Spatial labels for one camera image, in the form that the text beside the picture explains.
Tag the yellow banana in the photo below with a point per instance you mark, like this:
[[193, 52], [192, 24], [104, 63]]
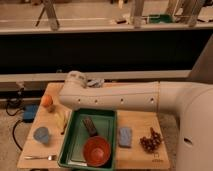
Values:
[[61, 120]]

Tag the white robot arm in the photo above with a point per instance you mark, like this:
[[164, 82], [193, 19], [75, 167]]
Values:
[[191, 101]]

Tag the blue plastic cup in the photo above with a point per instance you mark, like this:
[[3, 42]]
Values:
[[42, 135]]

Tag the brown chocolate bar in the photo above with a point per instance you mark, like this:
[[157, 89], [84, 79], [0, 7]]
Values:
[[88, 123]]

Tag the blue sponge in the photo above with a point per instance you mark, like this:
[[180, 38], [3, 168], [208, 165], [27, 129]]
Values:
[[125, 137]]

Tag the orange fruit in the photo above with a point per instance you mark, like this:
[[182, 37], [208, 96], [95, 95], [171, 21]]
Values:
[[46, 100]]

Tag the orange bowl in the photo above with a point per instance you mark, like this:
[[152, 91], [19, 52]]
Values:
[[96, 151]]

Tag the bunch of dark grapes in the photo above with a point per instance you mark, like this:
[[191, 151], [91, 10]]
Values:
[[150, 145]]

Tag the green plastic tray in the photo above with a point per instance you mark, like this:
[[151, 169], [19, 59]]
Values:
[[71, 153]]

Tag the blue box on floor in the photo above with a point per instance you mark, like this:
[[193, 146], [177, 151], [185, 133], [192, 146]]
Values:
[[29, 113]]

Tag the silver fork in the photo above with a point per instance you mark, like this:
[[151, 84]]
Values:
[[50, 157]]

